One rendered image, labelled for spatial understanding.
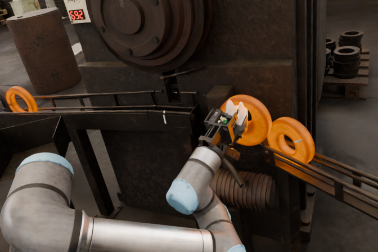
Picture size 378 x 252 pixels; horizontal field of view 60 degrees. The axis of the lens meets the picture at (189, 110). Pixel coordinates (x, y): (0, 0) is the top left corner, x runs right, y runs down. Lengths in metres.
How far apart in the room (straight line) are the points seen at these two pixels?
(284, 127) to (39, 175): 0.66
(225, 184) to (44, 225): 0.72
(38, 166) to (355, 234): 1.42
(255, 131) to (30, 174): 0.59
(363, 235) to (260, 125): 0.96
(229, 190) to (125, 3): 0.72
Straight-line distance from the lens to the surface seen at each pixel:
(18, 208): 0.65
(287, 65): 1.17
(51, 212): 0.63
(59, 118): 1.54
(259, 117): 0.93
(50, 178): 0.70
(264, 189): 1.16
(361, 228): 1.79
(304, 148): 0.99
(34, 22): 3.95
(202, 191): 0.77
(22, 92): 1.87
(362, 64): 3.14
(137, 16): 1.09
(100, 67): 1.53
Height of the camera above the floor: 1.29
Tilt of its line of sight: 27 degrees down
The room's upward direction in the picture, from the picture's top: 11 degrees counter-clockwise
